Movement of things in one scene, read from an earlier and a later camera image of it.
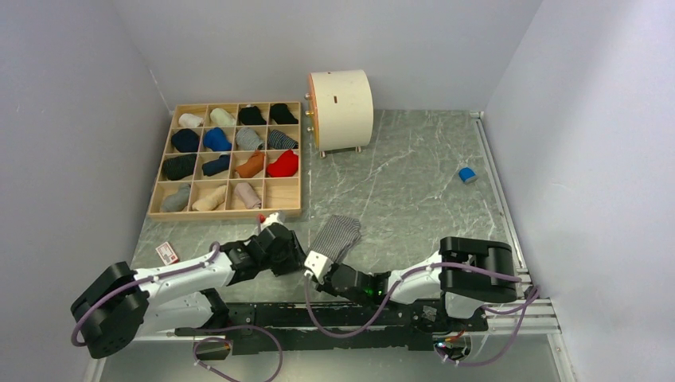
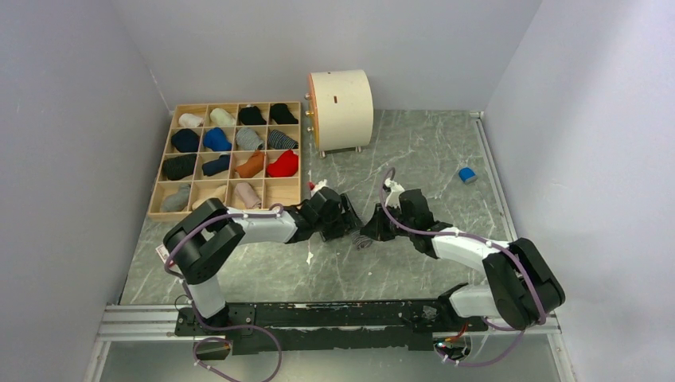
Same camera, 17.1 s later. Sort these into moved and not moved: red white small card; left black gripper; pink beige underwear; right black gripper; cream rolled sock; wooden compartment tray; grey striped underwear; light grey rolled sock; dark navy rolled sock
Moved: right black gripper; grey striped underwear; left black gripper
Not moved: cream rolled sock; wooden compartment tray; red white small card; pink beige underwear; light grey rolled sock; dark navy rolled sock
